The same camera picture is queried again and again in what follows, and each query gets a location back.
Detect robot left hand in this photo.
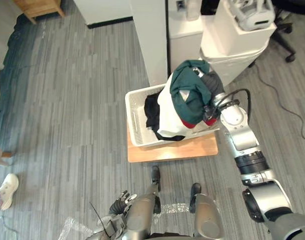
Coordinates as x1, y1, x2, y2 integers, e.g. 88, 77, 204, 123
108, 190, 138, 216

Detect tall white cabinet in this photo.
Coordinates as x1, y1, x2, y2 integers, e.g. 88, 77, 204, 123
129, 0, 169, 86

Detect robot left leg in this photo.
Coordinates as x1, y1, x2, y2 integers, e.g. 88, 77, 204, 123
126, 164, 163, 240

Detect black office chair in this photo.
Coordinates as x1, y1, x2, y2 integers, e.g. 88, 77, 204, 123
266, 0, 305, 63

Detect clear plastic bottle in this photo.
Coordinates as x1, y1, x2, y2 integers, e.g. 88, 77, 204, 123
185, 0, 201, 21

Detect white side cabinet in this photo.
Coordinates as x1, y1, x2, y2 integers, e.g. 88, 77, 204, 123
167, 0, 206, 76

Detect white robot head unit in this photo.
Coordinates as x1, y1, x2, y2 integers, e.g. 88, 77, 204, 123
226, 0, 276, 32

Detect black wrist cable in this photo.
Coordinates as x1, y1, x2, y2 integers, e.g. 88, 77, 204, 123
204, 88, 252, 121

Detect clear plastic wrap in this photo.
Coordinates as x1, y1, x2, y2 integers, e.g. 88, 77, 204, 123
60, 216, 96, 240
159, 202, 194, 219

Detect grey bed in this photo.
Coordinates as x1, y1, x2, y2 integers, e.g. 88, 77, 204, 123
0, 0, 21, 76

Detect dark green cloth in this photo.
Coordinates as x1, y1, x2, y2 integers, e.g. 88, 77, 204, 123
169, 59, 214, 125

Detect red cloth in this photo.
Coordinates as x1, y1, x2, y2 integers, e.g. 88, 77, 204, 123
179, 118, 218, 130

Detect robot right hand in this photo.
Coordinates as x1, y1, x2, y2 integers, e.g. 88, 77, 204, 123
193, 66, 225, 101

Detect white cloth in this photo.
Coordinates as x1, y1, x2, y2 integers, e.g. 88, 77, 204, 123
156, 73, 194, 139

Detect robot leg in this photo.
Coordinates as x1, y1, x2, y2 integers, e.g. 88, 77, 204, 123
189, 182, 225, 240
126, 164, 163, 240

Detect black cloth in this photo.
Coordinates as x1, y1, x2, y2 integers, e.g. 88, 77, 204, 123
143, 90, 186, 142

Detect white box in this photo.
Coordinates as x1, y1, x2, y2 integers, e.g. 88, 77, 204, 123
213, 0, 278, 57

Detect robot right leg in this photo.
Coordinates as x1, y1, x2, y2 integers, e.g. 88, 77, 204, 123
189, 182, 225, 240

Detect thin grey floor cable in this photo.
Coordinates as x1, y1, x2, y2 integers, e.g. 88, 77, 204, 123
0, 214, 19, 234

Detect black floor cable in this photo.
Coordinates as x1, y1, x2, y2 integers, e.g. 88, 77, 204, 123
247, 61, 305, 144

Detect white plastic laundry basket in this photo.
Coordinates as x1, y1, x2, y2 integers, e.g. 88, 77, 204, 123
124, 83, 221, 148

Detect wooden furniture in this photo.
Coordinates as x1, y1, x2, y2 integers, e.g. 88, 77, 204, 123
13, 0, 66, 25

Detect white lidded bin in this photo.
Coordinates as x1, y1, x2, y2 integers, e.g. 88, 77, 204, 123
199, 14, 271, 86

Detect person's foot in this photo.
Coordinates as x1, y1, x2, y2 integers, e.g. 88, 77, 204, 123
0, 173, 20, 211

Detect low wooden table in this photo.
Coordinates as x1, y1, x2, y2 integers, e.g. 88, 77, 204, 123
127, 122, 219, 164

